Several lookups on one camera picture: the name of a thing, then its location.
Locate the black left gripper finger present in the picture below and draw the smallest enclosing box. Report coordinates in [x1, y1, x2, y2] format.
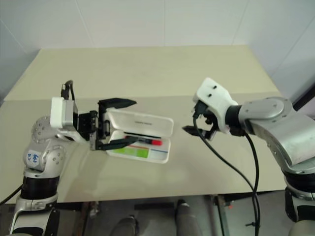
[94, 136, 137, 151]
[98, 97, 138, 119]

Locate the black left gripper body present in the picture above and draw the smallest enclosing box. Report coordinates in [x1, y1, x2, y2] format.
[78, 110, 110, 151]

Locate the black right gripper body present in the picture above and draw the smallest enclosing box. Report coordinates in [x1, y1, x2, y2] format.
[191, 100, 220, 131]

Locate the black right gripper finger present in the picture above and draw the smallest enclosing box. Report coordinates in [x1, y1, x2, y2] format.
[181, 125, 218, 141]

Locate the green highlighter pen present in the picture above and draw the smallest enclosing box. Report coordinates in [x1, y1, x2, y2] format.
[115, 147, 150, 158]

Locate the white hinged pencil case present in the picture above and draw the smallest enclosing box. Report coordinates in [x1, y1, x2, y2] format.
[105, 109, 174, 164]

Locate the black marker with red cap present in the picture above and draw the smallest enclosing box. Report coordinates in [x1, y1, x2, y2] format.
[124, 135, 163, 146]

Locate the dark rounded shape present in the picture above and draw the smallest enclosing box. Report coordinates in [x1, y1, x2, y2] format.
[115, 215, 139, 236]
[175, 199, 210, 236]

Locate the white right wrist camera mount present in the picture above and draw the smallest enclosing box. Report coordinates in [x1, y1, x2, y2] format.
[192, 77, 239, 135]

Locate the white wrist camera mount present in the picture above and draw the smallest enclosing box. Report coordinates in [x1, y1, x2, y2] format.
[50, 97, 88, 144]
[192, 77, 239, 135]

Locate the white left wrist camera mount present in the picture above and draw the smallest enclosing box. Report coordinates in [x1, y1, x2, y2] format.
[50, 97, 88, 144]

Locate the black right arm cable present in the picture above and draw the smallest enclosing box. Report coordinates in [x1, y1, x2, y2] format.
[192, 108, 262, 236]
[230, 125, 260, 236]

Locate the rusty table frame leg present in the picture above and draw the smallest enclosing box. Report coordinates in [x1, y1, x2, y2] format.
[80, 201, 99, 218]

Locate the metal table frame leg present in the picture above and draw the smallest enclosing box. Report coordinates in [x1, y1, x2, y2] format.
[212, 195, 233, 236]

